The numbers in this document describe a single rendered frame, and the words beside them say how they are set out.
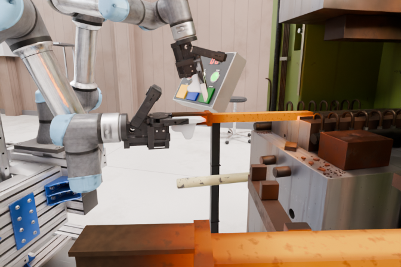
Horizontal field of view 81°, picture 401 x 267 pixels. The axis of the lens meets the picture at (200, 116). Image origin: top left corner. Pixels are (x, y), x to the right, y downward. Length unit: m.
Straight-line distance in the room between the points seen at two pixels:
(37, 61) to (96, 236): 0.58
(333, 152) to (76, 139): 0.59
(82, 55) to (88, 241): 1.01
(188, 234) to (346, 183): 0.45
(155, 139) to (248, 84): 3.74
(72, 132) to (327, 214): 0.58
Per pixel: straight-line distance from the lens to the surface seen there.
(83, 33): 1.14
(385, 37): 0.84
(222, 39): 4.32
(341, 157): 0.60
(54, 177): 1.15
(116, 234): 0.19
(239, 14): 4.35
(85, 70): 1.17
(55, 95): 0.72
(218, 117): 0.62
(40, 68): 0.73
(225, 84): 1.04
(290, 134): 0.75
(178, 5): 0.76
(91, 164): 0.63
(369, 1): 0.75
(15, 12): 0.60
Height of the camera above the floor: 1.14
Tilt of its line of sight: 12 degrees down
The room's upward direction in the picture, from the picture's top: straight up
